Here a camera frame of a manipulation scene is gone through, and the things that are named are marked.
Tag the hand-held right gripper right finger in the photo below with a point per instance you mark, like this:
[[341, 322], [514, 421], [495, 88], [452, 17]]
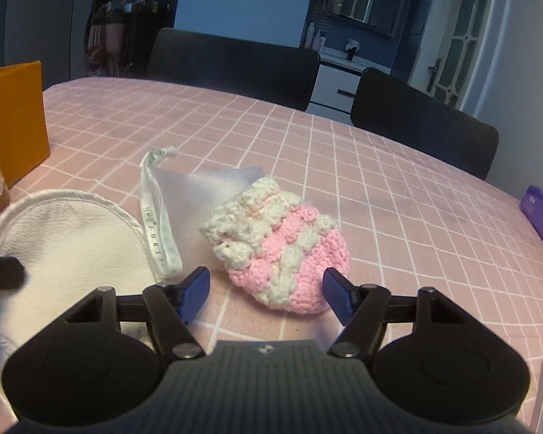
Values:
[[337, 296]]

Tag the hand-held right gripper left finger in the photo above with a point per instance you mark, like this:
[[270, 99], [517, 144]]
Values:
[[194, 296]]

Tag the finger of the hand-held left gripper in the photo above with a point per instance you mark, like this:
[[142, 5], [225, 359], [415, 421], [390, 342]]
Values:
[[0, 273]]

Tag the pink and white crochet pouch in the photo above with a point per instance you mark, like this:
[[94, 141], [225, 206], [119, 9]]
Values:
[[298, 253]]

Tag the cream pad with stitched rim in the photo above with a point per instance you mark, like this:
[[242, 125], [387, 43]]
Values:
[[72, 244]]

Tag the orange cardboard box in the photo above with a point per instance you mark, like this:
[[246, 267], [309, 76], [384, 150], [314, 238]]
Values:
[[18, 122]]

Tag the translucent pouch with white ribbon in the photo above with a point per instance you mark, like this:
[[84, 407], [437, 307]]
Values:
[[194, 199]]

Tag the pink checkered tablecloth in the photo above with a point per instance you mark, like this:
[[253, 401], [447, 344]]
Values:
[[434, 244]]

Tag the black chair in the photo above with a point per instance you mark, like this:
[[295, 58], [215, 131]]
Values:
[[230, 68], [425, 131]]

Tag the white sideboard cabinet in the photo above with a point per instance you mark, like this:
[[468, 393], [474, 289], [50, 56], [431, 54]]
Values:
[[339, 81]]

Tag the purple tissue pack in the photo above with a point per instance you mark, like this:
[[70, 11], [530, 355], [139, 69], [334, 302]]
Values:
[[540, 212]]

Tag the dark faucet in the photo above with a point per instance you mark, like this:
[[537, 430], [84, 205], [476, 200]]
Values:
[[353, 49]]

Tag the pink pump bottle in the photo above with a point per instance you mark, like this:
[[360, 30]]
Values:
[[318, 41]]

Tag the hanging pink bags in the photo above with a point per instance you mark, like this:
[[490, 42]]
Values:
[[106, 40]]

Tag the tall pale bottle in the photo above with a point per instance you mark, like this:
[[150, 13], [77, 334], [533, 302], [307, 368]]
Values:
[[309, 36]]

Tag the white panelled door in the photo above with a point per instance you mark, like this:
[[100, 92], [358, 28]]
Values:
[[461, 31]]

